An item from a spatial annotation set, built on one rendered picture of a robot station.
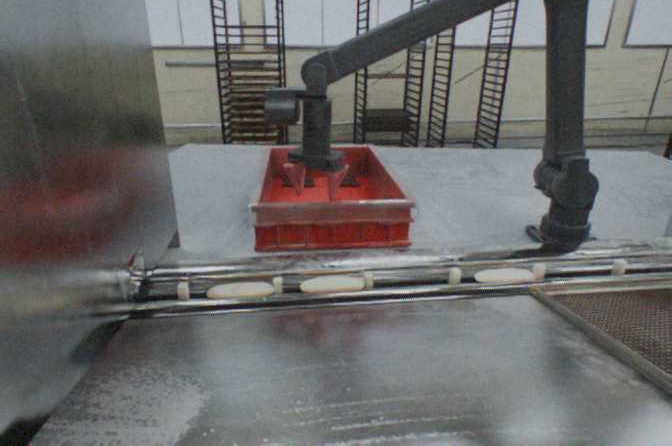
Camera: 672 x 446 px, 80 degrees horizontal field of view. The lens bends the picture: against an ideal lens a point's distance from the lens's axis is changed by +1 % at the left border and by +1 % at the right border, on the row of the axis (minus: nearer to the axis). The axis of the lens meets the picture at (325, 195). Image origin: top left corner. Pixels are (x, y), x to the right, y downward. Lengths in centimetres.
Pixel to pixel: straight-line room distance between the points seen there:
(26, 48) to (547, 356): 56
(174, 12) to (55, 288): 470
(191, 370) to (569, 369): 36
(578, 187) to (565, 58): 23
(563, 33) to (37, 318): 83
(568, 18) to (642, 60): 587
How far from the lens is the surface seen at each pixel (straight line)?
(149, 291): 68
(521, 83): 577
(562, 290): 64
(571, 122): 87
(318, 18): 494
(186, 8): 504
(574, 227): 92
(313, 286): 62
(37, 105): 45
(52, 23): 49
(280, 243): 80
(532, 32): 576
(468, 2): 78
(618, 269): 82
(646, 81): 680
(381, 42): 76
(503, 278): 70
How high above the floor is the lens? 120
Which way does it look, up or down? 21 degrees down
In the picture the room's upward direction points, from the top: straight up
